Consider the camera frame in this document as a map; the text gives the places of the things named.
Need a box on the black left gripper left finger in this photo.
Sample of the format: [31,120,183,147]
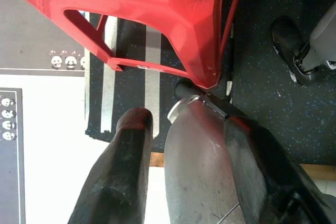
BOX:
[67,106,154,224]

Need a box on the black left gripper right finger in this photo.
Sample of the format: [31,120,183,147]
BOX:
[225,115,336,224]

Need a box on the black speckled rubber mat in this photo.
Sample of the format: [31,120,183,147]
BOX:
[83,0,336,167]

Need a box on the silver robot left leg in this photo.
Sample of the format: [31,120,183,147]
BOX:
[164,81,246,224]

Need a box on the silver robot leg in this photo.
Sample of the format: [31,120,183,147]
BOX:
[164,81,246,224]
[270,6,336,87]

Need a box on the grey panda print floor mat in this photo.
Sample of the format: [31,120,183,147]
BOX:
[0,0,87,78]
[0,87,26,224]

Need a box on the thin black white-tipped stick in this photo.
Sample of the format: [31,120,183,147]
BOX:
[225,23,235,104]

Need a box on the silver robot right leg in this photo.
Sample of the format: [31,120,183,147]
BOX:
[270,6,336,87]

